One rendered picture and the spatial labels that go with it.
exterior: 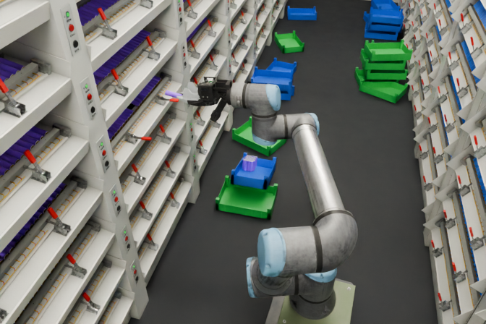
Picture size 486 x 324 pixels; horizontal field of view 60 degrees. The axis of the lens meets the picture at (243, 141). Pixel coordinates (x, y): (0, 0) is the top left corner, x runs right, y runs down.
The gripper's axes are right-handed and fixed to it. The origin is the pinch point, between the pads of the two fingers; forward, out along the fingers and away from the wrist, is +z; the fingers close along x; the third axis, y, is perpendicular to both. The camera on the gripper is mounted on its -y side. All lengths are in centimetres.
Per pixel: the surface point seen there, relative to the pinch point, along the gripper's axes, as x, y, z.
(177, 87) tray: -23.9, -9.6, 13.0
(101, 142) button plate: 37.8, 5.5, 10.4
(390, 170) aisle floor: -82, -94, -86
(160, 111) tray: -4.2, -9.8, 12.4
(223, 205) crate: -26, -82, 1
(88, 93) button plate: 37.8, 22.7, 9.0
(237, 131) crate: -94, -82, 12
